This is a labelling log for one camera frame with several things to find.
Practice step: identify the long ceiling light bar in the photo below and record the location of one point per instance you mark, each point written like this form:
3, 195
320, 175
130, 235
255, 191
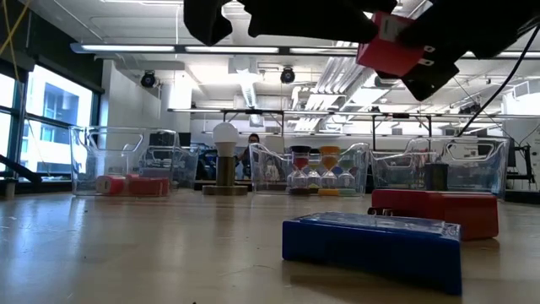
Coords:
232, 49

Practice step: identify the black metal stand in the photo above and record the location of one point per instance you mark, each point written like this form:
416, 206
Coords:
527, 160

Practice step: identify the clear plastic bin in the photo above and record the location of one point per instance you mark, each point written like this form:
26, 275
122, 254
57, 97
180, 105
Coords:
78, 160
261, 169
472, 164

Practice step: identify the large window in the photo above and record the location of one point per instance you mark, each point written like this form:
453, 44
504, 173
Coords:
59, 126

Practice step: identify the teal hourglass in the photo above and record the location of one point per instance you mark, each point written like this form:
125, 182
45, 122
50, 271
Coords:
347, 179

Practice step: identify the black hourglass red sand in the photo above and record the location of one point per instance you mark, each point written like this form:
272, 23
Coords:
300, 150

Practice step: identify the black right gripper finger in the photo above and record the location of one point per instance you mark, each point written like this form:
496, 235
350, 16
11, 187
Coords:
430, 82

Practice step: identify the person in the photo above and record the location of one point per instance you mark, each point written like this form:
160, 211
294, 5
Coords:
252, 140

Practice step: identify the black background rig frame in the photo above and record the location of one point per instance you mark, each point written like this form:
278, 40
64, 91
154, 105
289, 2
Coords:
253, 112

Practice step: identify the white bulb brass lamp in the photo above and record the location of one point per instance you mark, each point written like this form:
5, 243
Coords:
225, 133

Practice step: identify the blue small calculator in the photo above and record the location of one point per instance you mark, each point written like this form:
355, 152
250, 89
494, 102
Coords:
371, 253

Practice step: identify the small red wall charger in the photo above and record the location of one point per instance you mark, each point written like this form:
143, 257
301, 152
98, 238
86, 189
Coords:
110, 185

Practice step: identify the black ceiling spotlight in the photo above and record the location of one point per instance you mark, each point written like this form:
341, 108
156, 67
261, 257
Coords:
287, 76
470, 109
148, 79

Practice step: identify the blue lit monitor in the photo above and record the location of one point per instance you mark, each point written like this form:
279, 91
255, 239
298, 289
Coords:
207, 164

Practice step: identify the small white post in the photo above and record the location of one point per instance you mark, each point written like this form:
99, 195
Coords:
10, 188

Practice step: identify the dark red wall charger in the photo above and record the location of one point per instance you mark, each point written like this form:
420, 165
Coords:
443, 211

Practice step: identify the black hourglass yellow sand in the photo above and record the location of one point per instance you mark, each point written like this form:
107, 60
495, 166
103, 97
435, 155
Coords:
314, 179

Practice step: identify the pink-red wall charger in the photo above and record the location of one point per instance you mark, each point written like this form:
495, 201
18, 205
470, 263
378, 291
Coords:
388, 55

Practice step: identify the lavender wall charger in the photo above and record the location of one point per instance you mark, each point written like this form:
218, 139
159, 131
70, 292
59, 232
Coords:
156, 173

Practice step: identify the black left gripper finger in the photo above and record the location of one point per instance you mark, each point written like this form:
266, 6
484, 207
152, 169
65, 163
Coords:
206, 21
312, 19

